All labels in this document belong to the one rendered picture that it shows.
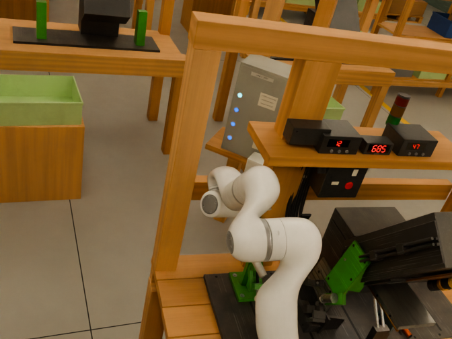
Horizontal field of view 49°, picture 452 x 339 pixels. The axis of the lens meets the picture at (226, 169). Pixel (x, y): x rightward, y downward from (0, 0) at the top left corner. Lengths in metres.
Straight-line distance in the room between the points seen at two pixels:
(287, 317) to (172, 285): 0.95
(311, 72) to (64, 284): 2.10
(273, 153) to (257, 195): 0.57
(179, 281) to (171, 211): 0.34
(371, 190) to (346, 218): 0.30
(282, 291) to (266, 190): 0.24
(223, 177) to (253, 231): 0.39
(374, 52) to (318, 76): 0.21
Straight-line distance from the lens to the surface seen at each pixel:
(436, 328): 2.36
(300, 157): 1.76
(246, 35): 1.61
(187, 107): 1.66
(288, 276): 1.19
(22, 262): 3.39
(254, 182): 1.22
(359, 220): 2.11
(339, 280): 1.97
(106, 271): 3.32
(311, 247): 1.18
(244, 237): 1.12
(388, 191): 2.39
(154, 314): 2.32
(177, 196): 1.87
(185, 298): 2.04
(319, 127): 1.80
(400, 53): 1.89
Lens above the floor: 2.39
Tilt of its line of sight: 33 degrees down
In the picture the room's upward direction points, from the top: 14 degrees clockwise
